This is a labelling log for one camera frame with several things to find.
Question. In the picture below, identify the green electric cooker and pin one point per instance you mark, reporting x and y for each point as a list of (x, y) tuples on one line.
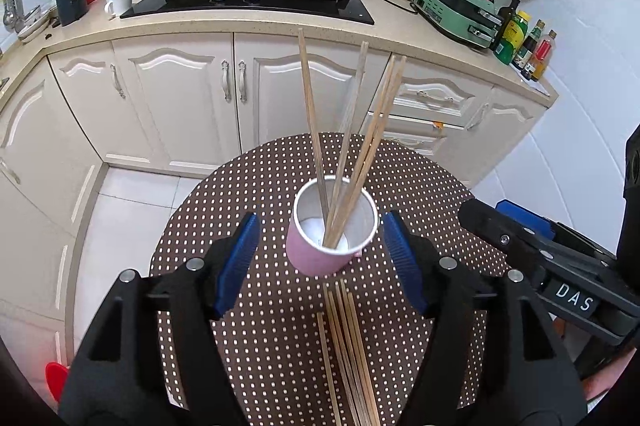
[(450, 10)]

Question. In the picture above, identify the black glass gas cooktop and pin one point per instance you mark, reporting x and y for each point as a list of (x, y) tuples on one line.
[(300, 9)]

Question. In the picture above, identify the beige kitchen countertop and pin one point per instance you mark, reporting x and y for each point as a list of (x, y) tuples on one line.
[(390, 33)]

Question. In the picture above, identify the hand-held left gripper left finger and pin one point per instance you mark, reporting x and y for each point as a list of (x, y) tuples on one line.
[(237, 261)]

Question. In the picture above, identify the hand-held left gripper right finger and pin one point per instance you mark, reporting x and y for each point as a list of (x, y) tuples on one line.
[(402, 261)]

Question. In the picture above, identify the red plastic stool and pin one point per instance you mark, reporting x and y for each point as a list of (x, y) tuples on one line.
[(56, 381)]

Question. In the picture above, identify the orange sauce bottle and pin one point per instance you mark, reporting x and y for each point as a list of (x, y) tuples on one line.
[(543, 55)]

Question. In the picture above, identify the green bottle yellow cap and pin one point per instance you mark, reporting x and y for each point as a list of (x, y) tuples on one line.
[(515, 40)]

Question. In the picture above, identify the metal ladle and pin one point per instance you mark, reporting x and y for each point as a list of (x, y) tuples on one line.
[(12, 13)]

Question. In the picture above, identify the person's right hand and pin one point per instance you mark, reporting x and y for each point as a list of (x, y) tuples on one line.
[(605, 381)]

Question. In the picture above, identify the dark glass bottle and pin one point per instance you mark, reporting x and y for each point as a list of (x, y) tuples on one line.
[(505, 23)]

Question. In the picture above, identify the pink cylindrical cup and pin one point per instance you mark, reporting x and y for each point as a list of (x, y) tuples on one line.
[(312, 256)]

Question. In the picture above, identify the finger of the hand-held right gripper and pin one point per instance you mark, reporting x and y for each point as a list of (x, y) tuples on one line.
[(480, 221), (525, 216)]

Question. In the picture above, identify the thin wooden chopstick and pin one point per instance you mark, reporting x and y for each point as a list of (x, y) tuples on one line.
[(311, 115), (351, 353), (369, 123), (358, 356), (365, 356), (382, 120), (376, 120), (329, 366), (342, 356)]

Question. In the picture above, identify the brown polka dot tablecloth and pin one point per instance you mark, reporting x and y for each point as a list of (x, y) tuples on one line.
[(280, 346)]

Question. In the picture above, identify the dark sauce bottle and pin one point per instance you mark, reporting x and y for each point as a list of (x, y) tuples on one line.
[(531, 45)]

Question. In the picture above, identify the white dishes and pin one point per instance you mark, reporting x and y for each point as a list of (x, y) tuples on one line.
[(34, 28)]

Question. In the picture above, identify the white mug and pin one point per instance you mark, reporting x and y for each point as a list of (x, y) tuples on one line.
[(119, 1)]

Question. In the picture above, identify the cream base cabinets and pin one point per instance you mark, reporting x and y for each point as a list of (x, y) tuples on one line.
[(175, 95)]

